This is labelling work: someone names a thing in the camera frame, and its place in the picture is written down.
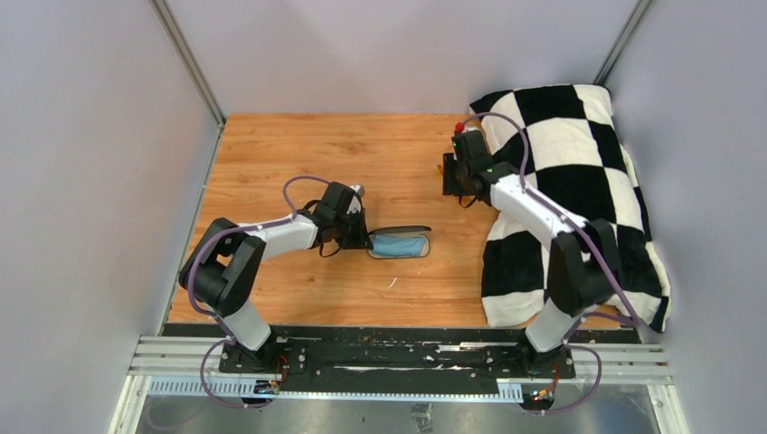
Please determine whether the black white checkered blanket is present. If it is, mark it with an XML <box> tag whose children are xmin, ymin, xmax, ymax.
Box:
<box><xmin>469</xmin><ymin>84</ymin><xmax>671</xmax><ymax>333</ymax></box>

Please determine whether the aluminium rail frame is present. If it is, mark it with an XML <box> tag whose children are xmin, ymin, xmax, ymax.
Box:
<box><xmin>128</xmin><ymin>336</ymin><xmax>688</xmax><ymax>433</ymax></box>

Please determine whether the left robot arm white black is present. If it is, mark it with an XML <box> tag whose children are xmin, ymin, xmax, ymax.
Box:
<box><xmin>178</xmin><ymin>182</ymin><xmax>371</xmax><ymax>373</ymax></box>

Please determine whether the black glasses case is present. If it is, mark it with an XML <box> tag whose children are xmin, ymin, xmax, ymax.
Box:
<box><xmin>368</xmin><ymin>225</ymin><xmax>431</xmax><ymax>259</ymax></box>

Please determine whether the light blue cleaning cloth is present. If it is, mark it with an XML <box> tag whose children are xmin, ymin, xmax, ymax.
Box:
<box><xmin>371</xmin><ymin>235</ymin><xmax>427</xmax><ymax>258</ymax></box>

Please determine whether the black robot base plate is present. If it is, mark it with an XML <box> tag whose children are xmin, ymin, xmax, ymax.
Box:
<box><xmin>161</xmin><ymin>323</ymin><xmax>642</xmax><ymax>397</ymax></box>

